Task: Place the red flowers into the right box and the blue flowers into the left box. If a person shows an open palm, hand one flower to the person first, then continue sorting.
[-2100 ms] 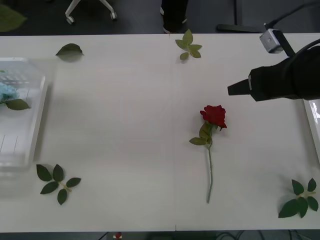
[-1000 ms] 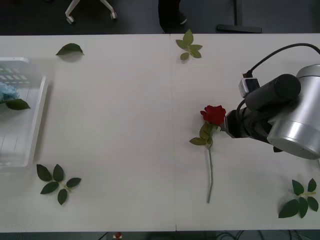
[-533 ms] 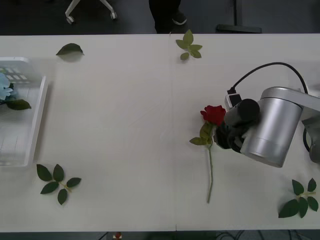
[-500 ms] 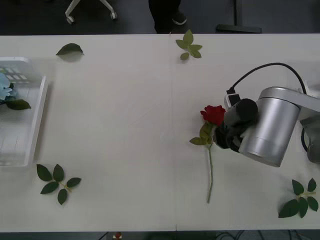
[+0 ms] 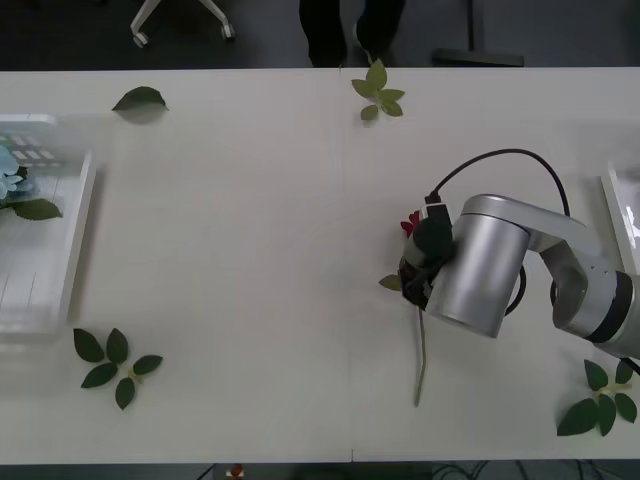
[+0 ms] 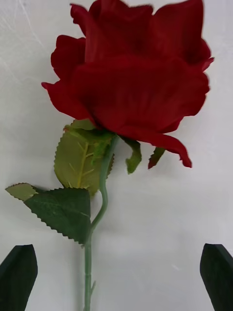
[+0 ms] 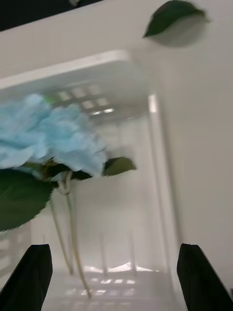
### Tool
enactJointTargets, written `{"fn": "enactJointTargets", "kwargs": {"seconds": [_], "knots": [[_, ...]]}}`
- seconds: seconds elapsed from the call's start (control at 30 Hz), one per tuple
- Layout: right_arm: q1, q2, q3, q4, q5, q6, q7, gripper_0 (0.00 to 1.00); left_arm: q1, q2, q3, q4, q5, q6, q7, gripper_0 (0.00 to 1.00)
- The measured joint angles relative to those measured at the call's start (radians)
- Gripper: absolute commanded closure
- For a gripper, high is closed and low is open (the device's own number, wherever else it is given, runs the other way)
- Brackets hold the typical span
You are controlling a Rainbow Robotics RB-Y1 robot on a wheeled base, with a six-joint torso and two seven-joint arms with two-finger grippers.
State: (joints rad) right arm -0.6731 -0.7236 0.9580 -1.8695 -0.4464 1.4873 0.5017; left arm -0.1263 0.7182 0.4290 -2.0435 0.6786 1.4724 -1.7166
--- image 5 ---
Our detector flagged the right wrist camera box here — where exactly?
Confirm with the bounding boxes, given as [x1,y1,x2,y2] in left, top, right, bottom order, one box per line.
[418,199,452,224]

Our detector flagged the black stand with flat base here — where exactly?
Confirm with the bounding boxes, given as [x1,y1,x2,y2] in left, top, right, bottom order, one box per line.
[431,0,526,68]

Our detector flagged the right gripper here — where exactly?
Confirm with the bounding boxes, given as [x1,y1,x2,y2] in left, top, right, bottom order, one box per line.
[398,258,442,311]

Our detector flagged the white chair base with casters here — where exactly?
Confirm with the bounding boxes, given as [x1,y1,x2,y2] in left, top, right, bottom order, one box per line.
[129,0,237,50]

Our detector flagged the person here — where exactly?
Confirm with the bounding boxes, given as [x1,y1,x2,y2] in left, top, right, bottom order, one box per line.
[298,0,406,68]

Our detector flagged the light green leaf twig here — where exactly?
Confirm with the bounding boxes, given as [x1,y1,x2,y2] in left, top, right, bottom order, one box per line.
[350,58,407,122]

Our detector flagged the green leaf twig, pale stalk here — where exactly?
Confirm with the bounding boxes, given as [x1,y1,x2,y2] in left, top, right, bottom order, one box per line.
[556,355,639,438]

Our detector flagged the single green leaf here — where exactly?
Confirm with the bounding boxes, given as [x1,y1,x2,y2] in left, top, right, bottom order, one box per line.
[110,86,169,113]

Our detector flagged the pale blue flower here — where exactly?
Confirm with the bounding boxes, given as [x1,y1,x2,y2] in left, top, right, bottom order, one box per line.
[0,144,64,222]

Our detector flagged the shallow white box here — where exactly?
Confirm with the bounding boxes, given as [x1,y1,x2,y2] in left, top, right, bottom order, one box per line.
[0,114,97,344]
[599,160,640,277]

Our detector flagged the dark green leaf twig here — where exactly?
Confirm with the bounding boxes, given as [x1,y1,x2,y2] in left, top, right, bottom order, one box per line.
[72,326,164,412]

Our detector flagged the red rose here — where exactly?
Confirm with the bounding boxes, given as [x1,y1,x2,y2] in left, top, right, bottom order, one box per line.
[377,210,430,408]

